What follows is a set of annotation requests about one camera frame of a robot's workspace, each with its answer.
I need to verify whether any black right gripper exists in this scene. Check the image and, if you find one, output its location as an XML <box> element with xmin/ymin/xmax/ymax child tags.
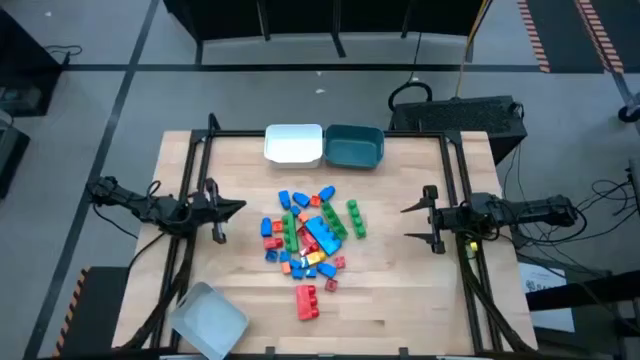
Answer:
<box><xmin>400</xmin><ymin>184</ymin><xmax>471</xmax><ymax>255</ymax></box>

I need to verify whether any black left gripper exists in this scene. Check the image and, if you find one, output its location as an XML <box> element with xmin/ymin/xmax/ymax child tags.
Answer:
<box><xmin>192</xmin><ymin>178</ymin><xmax>248</xmax><ymax>245</ymax></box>

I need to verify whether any large blue toy block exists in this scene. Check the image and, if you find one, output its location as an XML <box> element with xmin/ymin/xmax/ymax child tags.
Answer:
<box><xmin>304</xmin><ymin>215</ymin><xmax>344</xmax><ymax>257</ymax></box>

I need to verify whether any large red toy block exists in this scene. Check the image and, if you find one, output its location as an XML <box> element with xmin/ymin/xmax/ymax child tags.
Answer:
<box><xmin>295</xmin><ymin>284</ymin><xmax>321</xmax><ymax>322</ymax></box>

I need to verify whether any white plastic bin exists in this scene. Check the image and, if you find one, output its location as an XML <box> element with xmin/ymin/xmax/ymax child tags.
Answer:
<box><xmin>263</xmin><ymin>123</ymin><xmax>325</xmax><ymax>169</ymax></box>

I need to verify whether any teal plastic bin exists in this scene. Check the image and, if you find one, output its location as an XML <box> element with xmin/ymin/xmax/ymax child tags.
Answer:
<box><xmin>323</xmin><ymin>123</ymin><xmax>386</xmax><ymax>170</ymax></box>

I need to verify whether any black computer case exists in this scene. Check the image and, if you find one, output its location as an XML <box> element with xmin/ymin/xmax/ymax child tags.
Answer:
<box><xmin>388</xmin><ymin>94</ymin><xmax>529</xmax><ymax>165</ymax></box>

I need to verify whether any light grey plastic bin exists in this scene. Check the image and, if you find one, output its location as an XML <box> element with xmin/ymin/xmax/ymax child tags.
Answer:
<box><xmin>168</xmin><ymin>280</ymin><xmax>250</xmax><ymax>360</ymax></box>

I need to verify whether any white paper sheet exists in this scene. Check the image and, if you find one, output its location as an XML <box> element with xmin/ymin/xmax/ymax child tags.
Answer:
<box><xmin>517</xmin><ymin>261</ymin><xmax>577</xmax><ymax>334</ymax></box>

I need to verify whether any black mat hazard-striped edge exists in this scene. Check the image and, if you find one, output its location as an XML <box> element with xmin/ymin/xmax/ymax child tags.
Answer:
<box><xmin>516</xmin><ymin>0</ymin><xmax>640</xmax><ymax>75</ymax></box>
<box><xmin>52</xmin><ymin>265</ymin><xmax>131</xmax><ymax>359</ymax></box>

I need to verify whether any black desk beam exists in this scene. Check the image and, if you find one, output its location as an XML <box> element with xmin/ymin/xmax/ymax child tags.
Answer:
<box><xmin>524</xmin><ymin>269</ymin><xmax>640</xmax><ymax>360</ymax></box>

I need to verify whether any black partition screen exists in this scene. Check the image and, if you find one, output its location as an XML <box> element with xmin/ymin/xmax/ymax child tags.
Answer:
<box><xmin>162</xmin><ymin>0</ymin><xmax>496</xmax><ymax>59</ymax></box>

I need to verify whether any black box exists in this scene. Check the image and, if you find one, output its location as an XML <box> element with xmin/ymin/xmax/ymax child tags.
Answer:
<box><xmin>0</xmin><ymin>112</ymin><xmax>31</xmax><ymax>200</ymax></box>

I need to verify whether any black caster stand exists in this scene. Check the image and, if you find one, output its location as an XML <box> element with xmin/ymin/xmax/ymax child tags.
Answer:
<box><xmin>612</xmin><ymin>72</ymin><xmax>640</xmax><ymax>125</ymax></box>

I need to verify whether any black cabinet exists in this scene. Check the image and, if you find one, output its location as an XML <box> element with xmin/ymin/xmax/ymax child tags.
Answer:
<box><xmin>0</xmin><ymin>8</ymin><xmax>64</xmax><ymax>119</ymax></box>

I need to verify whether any black aluminium table frame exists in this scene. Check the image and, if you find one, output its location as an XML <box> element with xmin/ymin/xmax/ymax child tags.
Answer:
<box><xmin>119</xmin><ymin>112</ymin><xmax>539</xmax><ymax>357</ymax></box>

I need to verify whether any black cable bundle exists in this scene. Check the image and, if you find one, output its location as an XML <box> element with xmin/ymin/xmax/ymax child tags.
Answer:
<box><xmin>499</xmin><ymin>142</ymin><xmax>640</xmax><ymax>261</ymax></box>

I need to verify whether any black looped floor cable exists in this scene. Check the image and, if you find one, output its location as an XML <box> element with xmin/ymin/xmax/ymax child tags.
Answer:
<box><xmin>387</xmin><ymin>29</ymin><xmax>434</xmax><ymax>113</ymax></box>

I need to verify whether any yellow cable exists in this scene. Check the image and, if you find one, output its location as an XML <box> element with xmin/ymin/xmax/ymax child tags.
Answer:
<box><xmin>453</xmin><ymin>0</ymin><xmax>494</xmax><ymax>99</ymax></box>

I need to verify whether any thin black floor cable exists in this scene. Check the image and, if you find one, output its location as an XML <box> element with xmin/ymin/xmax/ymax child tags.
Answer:
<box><xmin>43</xmin><ymin>43</ymin><xmax>84</xmax><ymax>67</ymax></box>

